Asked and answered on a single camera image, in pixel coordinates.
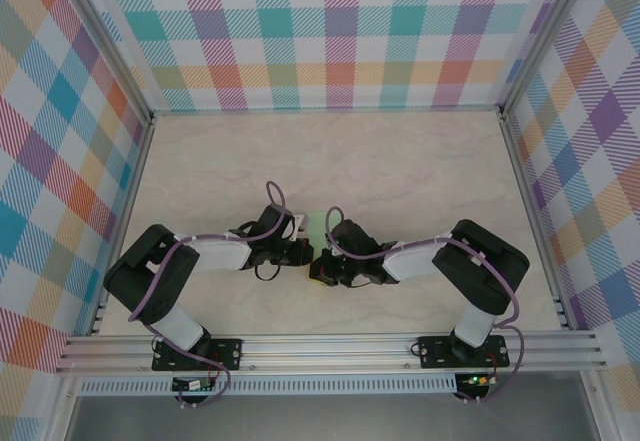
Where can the light green paper sheet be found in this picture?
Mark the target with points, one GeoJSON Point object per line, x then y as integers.
{"type": "Point", "coordinates": [319, 223]}

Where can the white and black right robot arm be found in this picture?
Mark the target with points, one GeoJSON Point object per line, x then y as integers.
{"type": "Point", "coordinates": [482, 266]}

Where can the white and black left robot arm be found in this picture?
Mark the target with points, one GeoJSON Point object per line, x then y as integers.
{"type": "Point", "coordinates": [150, 276]}

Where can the grey metal sheet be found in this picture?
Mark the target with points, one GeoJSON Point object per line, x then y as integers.
{"type": "Point", "coordinates": [325, 418]}

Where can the small black circuit board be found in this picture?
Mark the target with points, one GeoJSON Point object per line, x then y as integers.
{"type": "Point", "coordinates": [192, 385]}

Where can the circuit board with green light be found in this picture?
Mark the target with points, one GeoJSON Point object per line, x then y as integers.
{"type": "Point", "coordinates": [477, 380]}

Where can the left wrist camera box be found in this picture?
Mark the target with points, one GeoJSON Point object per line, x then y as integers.
{"type": "Point", "coordinates": [299, 223]}

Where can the wide aluminium mounting rail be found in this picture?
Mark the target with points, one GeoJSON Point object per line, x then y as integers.
{"type": "Point", "coordinates": [325, 353]}

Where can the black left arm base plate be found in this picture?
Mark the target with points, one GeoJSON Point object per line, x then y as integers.
{"type": "Point", "coordinates": [230, 353]}

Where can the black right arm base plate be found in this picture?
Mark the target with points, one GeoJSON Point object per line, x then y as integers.
{"type": "Point", "coordinates": [432, 356]}

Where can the aluminium table edge rail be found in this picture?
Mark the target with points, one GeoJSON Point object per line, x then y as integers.
{"type": "Point", "coordinates": [131, 186]}
{"type": "Point", "coordinates": [532, 211]}

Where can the aluminium frame post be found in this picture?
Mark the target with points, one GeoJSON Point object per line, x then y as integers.
{"type": "Point", "coordinates": [540, 36]}
{"type": "Point", "coordinates": [100, 36]}

